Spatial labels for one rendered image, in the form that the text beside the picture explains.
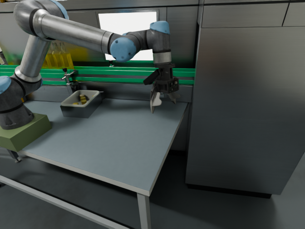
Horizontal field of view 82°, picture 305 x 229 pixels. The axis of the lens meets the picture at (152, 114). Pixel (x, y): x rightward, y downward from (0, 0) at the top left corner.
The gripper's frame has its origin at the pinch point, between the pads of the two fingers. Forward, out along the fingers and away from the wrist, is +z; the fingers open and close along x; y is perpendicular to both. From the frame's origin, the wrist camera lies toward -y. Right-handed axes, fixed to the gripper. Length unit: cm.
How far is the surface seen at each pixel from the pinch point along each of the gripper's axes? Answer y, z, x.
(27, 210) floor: -96, 82, -65
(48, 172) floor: -123, 74, -42
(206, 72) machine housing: 3.1, -11.6, 31.5
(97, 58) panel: -80, -24, 11
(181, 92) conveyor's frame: -20.3, 3.9, 38.5
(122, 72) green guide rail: -51, -13, 14
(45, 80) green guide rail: -90, -13, -26
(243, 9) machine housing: 18, -38, 37
